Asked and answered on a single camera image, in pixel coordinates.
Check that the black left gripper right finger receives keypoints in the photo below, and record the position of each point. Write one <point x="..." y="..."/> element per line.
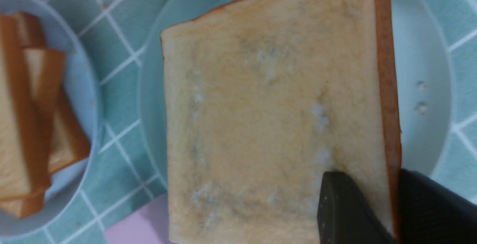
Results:
<point x="432" y="214"/>

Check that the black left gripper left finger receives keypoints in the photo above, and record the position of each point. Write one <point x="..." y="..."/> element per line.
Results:
<point x="344" y="215"/>

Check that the toast slice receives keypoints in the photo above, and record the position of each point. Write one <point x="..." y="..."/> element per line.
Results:
<point x="69" y="145"/>
<point x="23" y="158"/>
<point x="262" y="98"/>
<point x="45" y="67"/>

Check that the grey centre plate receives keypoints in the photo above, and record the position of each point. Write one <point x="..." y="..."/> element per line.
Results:
<point x="424" y="76"/>

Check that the pink block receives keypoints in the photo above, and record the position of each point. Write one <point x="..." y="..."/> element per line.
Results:
<point x="147" y="225"/>

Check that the green checked tablecloth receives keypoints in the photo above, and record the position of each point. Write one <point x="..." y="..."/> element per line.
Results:
<point x="122" y="179"/>

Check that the grey plate with toast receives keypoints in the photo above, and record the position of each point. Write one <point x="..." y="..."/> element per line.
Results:
<point x="82" y="88"/>

